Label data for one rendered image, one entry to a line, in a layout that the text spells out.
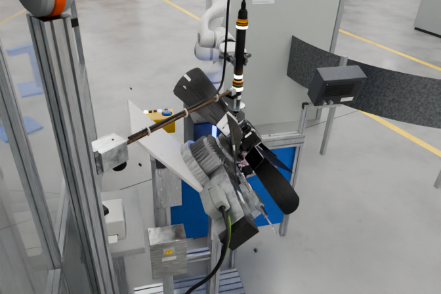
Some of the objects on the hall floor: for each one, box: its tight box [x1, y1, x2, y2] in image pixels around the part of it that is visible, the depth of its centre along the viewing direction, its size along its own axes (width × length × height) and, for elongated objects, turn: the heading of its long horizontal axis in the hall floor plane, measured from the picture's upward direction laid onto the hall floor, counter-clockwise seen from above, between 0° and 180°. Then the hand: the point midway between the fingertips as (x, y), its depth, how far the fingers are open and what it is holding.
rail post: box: [278, 146, 303, 237], centre depth 248 cm, size 4×4×78 cm
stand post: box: [154, 158, 174, 294], centre depth 178 cm, size 4×9×115 cm, turn 11°
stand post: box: [206, 215, 222, 294], centre depth 189 cm, size 4×9×91 cm, turn 11°
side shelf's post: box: [114, 257, 129, 294], centre depth 183 cm, size 4×4×83 cm
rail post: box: [150, 162, 159, 228], centre depth 228 cm, size 4×4×78 cm
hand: (239, 60), depth 147 cm, fingers closed on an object, 4 cm apart
